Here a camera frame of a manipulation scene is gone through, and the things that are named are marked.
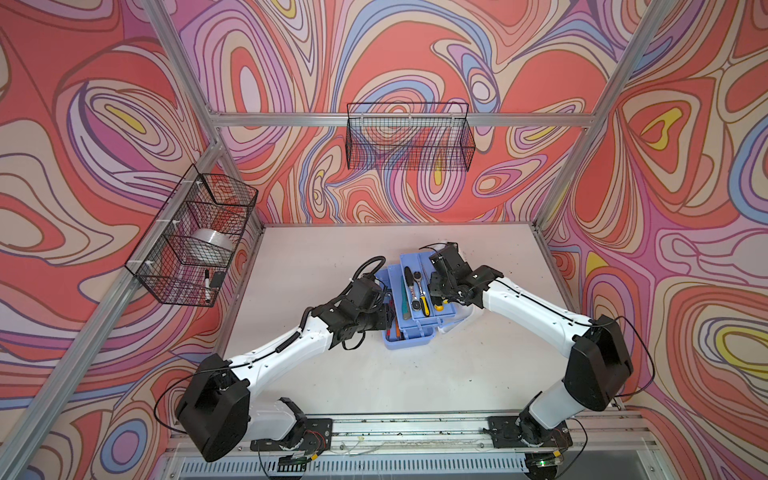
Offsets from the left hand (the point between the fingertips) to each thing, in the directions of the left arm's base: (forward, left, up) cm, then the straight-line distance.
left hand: (392, 313), depth 82 cm
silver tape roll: (+10, +45, +20) cm, 50 cm away
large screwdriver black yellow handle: (+1, -12, +4) cm, 13 cm away
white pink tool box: (-2, -6, +3) cm, 7 cm away
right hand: (+8, -14, +1) cm, 16 cm away
